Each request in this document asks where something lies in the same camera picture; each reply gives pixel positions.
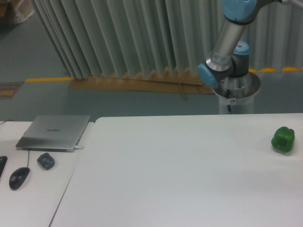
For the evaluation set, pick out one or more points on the green bell pepper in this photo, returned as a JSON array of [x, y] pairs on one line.
[[283, 139]]

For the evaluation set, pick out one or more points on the black computer mouse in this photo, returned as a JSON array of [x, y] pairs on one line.
[[18, 177]]

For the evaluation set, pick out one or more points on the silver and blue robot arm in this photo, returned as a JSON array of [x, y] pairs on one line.
[[226, 60]]

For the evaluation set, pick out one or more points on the brown cardboard sheet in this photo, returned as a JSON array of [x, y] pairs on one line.
[[184, 82]]

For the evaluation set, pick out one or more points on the white laptop plug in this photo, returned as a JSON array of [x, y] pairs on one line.
[[78, 147]]

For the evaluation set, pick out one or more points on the silver closed laptop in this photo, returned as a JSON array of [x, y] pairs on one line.
[[54, 133]]

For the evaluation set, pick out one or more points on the pale green pleated curtain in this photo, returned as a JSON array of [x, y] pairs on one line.
[[106, 37]]

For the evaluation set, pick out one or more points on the dark grey earbuds case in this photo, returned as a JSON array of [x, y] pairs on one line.
[[46, 161]]

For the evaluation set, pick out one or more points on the floor warning sticker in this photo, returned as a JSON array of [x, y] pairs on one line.
[[9, 89]]

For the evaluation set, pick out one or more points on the black keyboard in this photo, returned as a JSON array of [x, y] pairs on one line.
[[3, 160]]

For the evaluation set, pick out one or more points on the clear plastic bag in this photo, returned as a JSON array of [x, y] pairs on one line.
[[21, 10]]

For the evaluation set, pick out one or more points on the cardboard box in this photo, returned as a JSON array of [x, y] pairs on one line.
[[3, 7]]

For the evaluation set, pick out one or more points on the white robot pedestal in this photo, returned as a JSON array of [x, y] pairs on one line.
[[236, 94]]

